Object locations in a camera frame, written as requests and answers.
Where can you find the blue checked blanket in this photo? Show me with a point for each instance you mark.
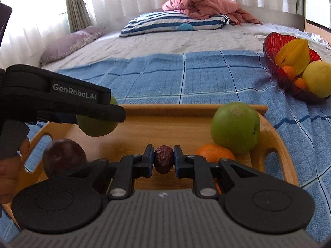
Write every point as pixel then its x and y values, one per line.
pixel 206 77

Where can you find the red glass bowl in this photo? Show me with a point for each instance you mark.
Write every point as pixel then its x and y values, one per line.
pixel 274 46

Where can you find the grey bed sheet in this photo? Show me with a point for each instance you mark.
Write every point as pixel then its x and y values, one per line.
pixel 181 41

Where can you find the green curtain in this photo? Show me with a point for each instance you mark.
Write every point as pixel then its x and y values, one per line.
pixel 300 0
pixel 76 5

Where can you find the dried red date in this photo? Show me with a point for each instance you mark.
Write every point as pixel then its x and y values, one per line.
pixel 163 159

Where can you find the blue white striped pillow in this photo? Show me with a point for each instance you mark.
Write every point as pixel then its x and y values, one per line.
pixel 160 23

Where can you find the white wardrobe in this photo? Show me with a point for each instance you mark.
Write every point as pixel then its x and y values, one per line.
pixel 319 2

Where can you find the person's left hand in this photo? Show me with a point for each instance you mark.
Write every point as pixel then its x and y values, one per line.
pixel 10 178

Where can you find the small orange mandarin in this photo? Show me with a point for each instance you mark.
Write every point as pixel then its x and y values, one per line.
pixel 300 83
pixel 288 72

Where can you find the white crumpled cloth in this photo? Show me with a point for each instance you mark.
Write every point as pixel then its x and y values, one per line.
pixel 316 38

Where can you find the dark purple round fruit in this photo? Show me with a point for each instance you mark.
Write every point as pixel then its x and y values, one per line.
pixel 63 155

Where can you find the green apple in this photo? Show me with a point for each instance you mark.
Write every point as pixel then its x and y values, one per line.
pixel 98 129
pixel 235 129

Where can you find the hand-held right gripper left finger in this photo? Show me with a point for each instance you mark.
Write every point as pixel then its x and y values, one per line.
pixel 149 160

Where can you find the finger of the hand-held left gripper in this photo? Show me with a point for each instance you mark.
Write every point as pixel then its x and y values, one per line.
pixel 113 113

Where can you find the yellow pear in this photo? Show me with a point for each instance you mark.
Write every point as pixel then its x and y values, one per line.
pixel 319 78

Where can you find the pink quilt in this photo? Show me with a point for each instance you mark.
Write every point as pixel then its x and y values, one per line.
pixel 204 5

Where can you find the medium orange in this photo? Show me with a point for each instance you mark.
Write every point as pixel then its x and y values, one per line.
pixel 214 152

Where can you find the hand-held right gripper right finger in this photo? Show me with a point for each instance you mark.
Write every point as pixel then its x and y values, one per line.
pixel 177 161

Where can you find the yellow starfruit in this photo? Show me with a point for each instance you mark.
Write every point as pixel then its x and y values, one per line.
pixel 294 54

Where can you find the purple pillow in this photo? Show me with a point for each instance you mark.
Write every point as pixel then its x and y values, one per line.
pixel 67 44

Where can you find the small white box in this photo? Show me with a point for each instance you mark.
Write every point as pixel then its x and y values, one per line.
pixel 259 36

